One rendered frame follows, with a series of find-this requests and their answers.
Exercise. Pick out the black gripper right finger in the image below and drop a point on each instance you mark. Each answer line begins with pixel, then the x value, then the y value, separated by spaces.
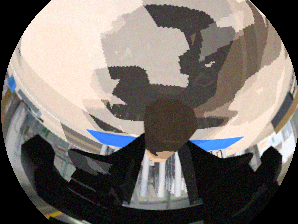
pixel 203 170

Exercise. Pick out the blue flat strip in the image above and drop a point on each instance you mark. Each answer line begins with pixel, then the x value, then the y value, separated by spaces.
pixel 121 141

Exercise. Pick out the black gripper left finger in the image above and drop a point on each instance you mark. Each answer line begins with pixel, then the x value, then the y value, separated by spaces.
pixel 121 167

